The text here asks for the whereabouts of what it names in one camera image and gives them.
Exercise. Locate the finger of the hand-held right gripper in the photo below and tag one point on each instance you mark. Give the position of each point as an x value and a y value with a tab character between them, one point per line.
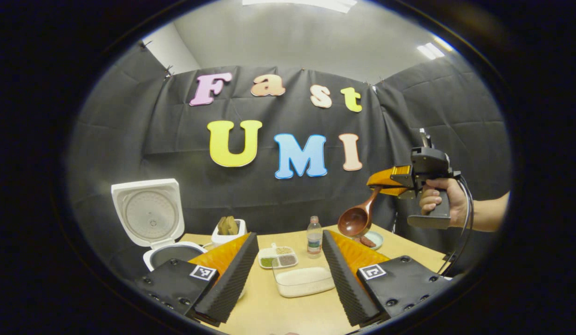
385	179

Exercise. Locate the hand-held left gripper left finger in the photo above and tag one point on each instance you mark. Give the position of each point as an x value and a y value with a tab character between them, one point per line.
232	284

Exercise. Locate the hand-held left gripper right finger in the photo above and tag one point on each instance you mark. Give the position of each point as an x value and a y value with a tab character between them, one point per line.
343	279

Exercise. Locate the clear container of rice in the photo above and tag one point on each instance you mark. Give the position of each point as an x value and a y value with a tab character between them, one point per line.
304	281

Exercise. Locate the brown wooden spoon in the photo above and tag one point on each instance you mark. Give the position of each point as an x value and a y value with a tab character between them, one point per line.
355	221

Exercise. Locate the white rice cooker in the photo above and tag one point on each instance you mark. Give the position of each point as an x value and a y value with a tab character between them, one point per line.
148	214

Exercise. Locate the white toaster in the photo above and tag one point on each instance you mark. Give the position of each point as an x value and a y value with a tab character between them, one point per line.
222	240

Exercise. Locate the red meat slice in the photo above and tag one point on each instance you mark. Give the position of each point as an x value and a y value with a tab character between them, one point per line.
368	242

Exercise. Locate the clear plastic bottle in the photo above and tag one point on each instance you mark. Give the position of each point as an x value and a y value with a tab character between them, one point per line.
314	242

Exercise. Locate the pale green plate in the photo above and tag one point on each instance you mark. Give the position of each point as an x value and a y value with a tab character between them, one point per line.
378	239

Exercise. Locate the white divided grain tray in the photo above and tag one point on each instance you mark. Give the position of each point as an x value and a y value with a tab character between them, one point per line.
278	258

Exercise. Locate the brown bread slice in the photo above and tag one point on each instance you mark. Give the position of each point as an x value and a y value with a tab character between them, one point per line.
227	225

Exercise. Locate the black backdrop cloth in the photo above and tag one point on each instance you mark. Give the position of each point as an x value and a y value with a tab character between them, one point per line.
288	200

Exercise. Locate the small ceiling light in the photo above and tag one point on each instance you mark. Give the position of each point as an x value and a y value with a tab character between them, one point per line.
434	49

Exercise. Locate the large ceiling light panel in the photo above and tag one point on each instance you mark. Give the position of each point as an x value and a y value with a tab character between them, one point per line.
301	3

